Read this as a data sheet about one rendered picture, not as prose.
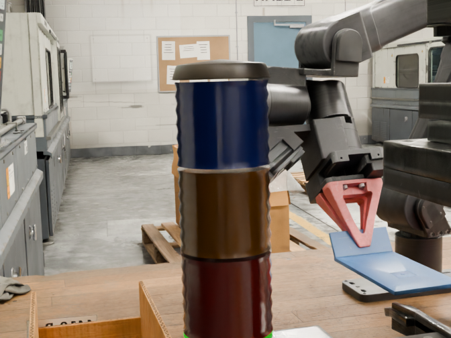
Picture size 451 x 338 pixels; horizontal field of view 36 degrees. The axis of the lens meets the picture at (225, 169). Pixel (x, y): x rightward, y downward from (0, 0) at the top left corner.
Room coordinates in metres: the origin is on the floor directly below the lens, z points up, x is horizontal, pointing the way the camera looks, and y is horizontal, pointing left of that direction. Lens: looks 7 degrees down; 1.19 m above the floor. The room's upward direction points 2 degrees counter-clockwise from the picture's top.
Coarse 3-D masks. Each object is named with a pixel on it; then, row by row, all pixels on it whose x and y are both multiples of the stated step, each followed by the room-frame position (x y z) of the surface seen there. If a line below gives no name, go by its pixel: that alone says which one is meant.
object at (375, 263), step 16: (336, 240) 0.76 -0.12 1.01; (352, 240) 0.76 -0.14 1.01; (384, 240) 0.77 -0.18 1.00; (336, 256) 0.75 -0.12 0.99; (352, 256) 0.75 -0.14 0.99; (368, 256) 0.75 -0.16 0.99; (384, 256) 0.74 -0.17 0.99; (400, 256) 0.74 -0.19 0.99; (368, 272) 0.68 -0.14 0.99; (384, 272) 0.68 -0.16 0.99; (416, 272) 0.67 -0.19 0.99; (432, 272) 0.67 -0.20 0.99; (384, 288) 0.63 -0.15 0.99; (400, 288) 0.62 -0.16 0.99; (416, 288) 0.62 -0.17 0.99; (432, 288) 0.62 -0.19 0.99
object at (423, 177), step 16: (432, 96) 0.52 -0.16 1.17; (448, 96) 0.50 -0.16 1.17; (432, 112) 0.52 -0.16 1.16; (448, 112) 0.50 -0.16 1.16; (432, 128) 0.50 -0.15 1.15; (448, 128) 0.48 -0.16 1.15; (384, 144) 0.52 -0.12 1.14; (400, 144) 0.49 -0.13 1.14; (416, 144) 0.48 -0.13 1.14; (432, 144) 0.48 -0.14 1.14; (448, 144) 0.48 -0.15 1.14; (384, 160) 0.52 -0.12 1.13; (400, 160) 0.49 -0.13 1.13; (416, 160) 0.47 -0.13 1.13; (432, 160) 0.45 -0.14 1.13; (448, 160) 0.43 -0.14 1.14; (384, 176) 0.52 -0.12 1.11; (400, 176) 0.49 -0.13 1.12; (416, 176) 0.47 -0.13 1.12; (432, 176) 0.45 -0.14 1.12; (448, 176) 0.43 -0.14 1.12; (416, 192) 0.47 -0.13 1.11; (432, 192) 0.45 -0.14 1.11; (448, 192) 0.43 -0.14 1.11
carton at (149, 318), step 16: (144, 288) 0.72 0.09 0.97; (32, 304) 0.67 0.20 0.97; (144, 304) 0.70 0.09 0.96; (32, 320) 0.63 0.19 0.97; (48, 320) 0.72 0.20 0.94; (64, 320) 0.73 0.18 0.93; (80, 320) 0.73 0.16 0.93; (96, 320) 0.73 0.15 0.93; (112, 320) 0.73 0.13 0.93; (128, 320) 0.74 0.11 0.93; (144, 320) 0.71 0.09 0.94; (160, 320) 0.62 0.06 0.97; (32, 336) 0.58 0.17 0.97; (48, 336) 0.72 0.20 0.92; (64, 336) 0.72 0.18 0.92; (80, 336) 0.72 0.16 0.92; (96, 336) 0.73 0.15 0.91; (112, 336) 0.73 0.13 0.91; (128, 336) 0.74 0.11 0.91; (144, 336) 0.71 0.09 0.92; (160, 336) 0.60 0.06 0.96
